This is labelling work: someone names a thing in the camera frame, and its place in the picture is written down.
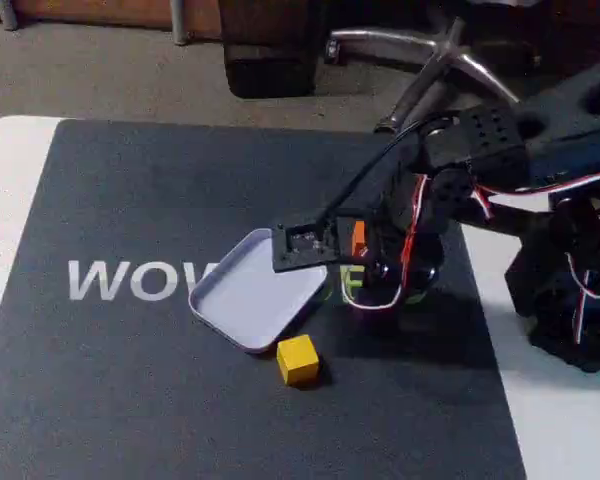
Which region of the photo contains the yellow wooden block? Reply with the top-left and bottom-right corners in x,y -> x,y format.
275,333 -> 321,387

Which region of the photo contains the lavender plastic tray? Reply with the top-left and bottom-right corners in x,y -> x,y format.
187,227 -> 329,356

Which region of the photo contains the chrome office chair base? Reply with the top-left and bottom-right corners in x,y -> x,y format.
324,14 -> 526,134

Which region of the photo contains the black rectangular bin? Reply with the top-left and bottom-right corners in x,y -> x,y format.
222,0 -> 331,99

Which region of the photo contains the black printed desk mat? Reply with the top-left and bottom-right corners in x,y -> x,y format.
0,118 -> 529,480

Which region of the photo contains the grey metal leg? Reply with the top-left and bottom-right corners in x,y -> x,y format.
0,0 -> 20,31
171,0 -> 190,47

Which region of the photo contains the brown wooden furniture panel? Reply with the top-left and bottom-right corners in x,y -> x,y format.
0,0 -> 226,29

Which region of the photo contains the white looped cable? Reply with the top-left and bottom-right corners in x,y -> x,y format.
342,272 -> 404,312

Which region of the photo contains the black camera cable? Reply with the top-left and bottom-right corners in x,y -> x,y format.
319,117 -> 461,226

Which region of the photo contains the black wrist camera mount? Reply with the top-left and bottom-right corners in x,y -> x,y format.
271,215 -> 364,274

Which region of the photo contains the red white servo cable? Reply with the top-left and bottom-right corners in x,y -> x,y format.
472,168 -> 600,221

